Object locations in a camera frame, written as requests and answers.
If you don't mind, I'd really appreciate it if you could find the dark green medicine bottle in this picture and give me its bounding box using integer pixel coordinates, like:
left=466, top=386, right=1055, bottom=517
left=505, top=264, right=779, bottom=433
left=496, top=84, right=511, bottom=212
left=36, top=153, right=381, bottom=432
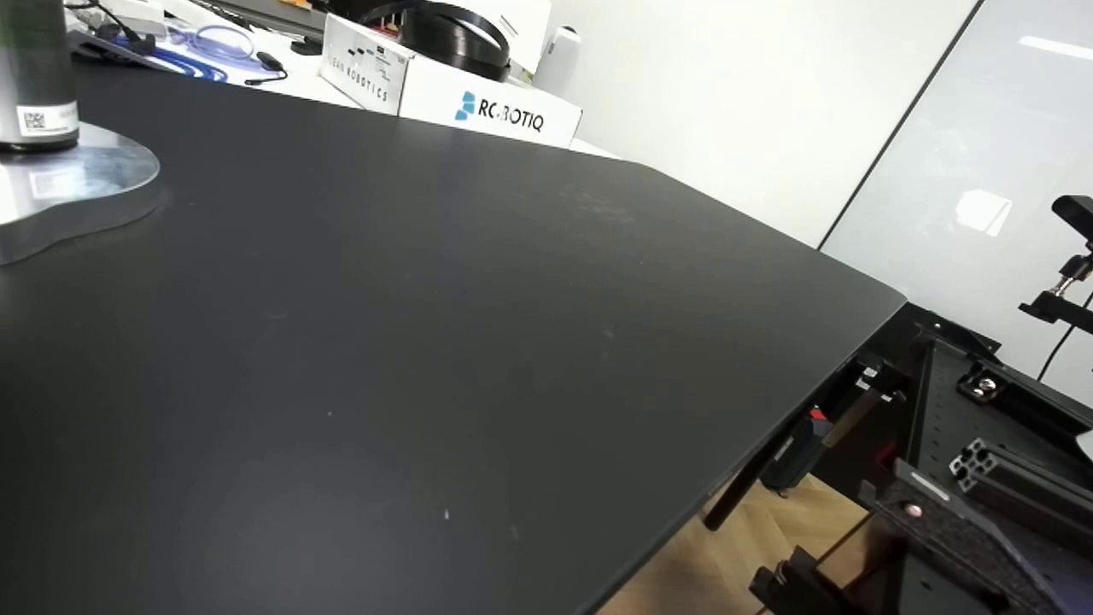
left=0, top=0, right=84, bottom=156

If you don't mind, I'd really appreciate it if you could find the black table leg brace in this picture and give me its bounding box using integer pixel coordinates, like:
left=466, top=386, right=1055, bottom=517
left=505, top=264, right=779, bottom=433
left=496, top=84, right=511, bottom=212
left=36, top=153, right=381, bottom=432
left=700, top=422, right=799, bottom=534

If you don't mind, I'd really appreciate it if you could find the black aluminium extrusion bar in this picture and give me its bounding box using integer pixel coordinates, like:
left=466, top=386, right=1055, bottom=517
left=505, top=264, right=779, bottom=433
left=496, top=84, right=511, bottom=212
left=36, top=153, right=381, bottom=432
left=945, top=438, right=1093, bottom=549

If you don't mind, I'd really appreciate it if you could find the white Robotiq cardboard box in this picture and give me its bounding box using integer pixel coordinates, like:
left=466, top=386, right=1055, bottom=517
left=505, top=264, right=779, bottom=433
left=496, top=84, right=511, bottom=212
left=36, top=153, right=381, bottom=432
left=318, top=9, right=586, bottom=150

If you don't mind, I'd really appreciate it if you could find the black metal frame equipment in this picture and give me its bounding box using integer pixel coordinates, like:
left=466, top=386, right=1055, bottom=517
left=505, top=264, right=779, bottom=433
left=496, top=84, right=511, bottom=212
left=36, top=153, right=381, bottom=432
left=865, top=302, right=1093, bottom=615

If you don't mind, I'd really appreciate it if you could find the black floor clamp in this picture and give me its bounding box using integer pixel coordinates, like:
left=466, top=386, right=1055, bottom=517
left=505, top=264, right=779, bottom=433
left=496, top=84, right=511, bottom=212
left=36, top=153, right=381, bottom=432
left=749, top=542, right=869, bottom=615

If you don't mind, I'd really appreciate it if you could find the black bracket with silver bolt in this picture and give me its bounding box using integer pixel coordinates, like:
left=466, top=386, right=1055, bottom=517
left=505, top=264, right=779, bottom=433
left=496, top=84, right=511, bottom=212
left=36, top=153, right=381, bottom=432
left=953, top=362, right=1093, bottom=452

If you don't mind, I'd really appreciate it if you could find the black bag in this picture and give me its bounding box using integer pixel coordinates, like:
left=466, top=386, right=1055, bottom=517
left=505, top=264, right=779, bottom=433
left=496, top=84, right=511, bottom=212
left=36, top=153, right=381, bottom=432
left=388, top=0, right=515, bottom=82

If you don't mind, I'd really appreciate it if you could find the blue white plastic packaging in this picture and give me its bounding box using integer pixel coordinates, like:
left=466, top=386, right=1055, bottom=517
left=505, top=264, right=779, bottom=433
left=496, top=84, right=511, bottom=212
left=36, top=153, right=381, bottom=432
left=82, top=17, right=289, bottom=89

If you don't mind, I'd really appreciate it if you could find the black camera on stand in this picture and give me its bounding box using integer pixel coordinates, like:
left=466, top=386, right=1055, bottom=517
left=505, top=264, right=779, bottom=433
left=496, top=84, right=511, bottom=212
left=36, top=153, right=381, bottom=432
left=1017, top=190, right=1093, bottom=380

